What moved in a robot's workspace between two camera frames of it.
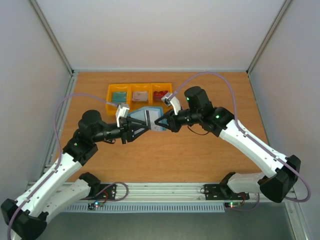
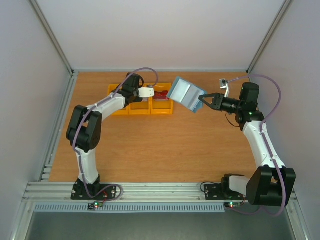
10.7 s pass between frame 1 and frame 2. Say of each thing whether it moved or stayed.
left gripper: moved
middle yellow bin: stayed
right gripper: moved
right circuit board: stayed
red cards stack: stayed
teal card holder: moved
